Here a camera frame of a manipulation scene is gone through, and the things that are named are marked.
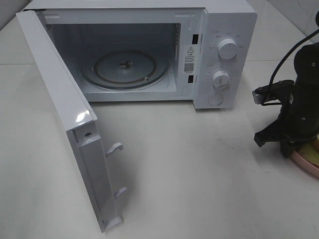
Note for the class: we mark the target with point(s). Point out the white bread sandwich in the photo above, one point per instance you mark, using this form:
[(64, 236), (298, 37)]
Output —
[(310, 152)]

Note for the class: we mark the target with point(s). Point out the glass microwave turntable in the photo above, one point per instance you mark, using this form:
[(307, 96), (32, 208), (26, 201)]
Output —
[(124, 69)]

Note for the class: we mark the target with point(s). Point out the white microwave knob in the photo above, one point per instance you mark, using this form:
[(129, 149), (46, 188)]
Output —
[(220, 79), (227, 48)]

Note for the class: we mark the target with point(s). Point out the white upper microwave knob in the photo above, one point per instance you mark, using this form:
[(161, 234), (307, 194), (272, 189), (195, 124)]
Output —
[(227, 48)]

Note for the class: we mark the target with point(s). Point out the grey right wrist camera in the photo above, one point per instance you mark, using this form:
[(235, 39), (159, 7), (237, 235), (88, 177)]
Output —
[(276, 94)]

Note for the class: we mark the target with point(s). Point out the white warning label sticker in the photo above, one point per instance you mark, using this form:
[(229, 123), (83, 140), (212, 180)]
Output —
[(190, 58)]

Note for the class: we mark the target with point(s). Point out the white microwave oven body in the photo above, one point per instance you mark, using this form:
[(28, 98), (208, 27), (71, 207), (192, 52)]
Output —
[(83, 28)]

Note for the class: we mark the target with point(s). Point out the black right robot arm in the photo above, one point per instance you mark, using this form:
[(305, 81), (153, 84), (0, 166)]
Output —
[(306, 63)]

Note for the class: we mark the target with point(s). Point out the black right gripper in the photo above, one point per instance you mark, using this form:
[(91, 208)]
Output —
[(298, 121)]

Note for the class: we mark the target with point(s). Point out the pink round plate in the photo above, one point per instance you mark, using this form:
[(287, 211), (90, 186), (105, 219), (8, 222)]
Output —
[(304, 164)]

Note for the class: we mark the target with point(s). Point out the round white door button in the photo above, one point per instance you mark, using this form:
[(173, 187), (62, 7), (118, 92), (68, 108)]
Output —
[(215, 99)]

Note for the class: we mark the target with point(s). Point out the white microwave door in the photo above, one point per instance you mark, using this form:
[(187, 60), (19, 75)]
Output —
[(78, 119)]

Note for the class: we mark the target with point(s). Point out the white lower microwave knob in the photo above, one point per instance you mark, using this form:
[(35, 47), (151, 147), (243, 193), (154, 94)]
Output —
[(220, 79)]

